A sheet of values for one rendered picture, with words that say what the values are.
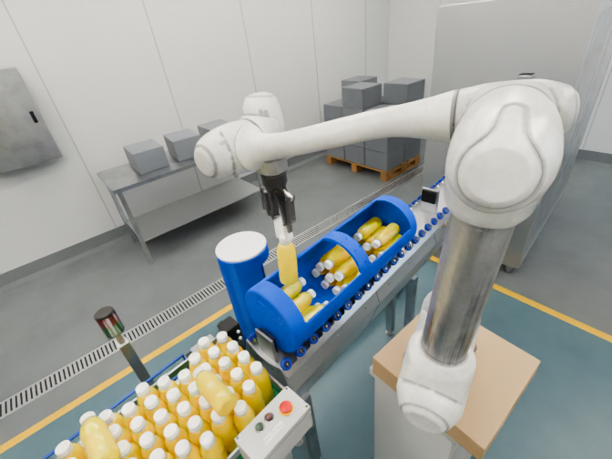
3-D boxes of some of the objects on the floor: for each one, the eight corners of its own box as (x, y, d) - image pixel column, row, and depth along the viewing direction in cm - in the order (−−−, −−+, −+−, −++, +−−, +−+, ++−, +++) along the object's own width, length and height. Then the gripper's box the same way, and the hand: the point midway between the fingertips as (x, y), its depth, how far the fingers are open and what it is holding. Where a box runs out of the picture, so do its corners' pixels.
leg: (395, 331, 244) (399, 267, 210) (391, 337, 241) (393, 271, 207) (388, 328, 248) (391, 263, 214) (383, 332, 245) (386, 268, 211)
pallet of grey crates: (419, 163, 497) (426, 78, 432) (386, 181, 456) (388, 91, 392) (359, 148, 578) (358, 75, 513) (326, 163, 538) (321, 86, 473)
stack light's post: (209, 471, 181) (129, 341, 121) (203, 477, 179) (118, 348, 119) (205, 465, 183) (126, 336, 124) (198, 472, 181) (115, 342, 122)
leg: (413, 341, 236) (419, 275, 202) (408, 347, 232) (414, 280, 198) (405, 337, 239) (411, 271, 205) (401, 342, 236) (405, 277, 202)
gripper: (302, 171, 91) (311, 240, 104) (264, 161, 102) (276, 225, 114) (282, 181, 87) (294, 252, 100) (245, 169, 97) (260, 235, 110)
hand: (283, 229), depth 105 cm, fingers closed on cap, 4 cm apart
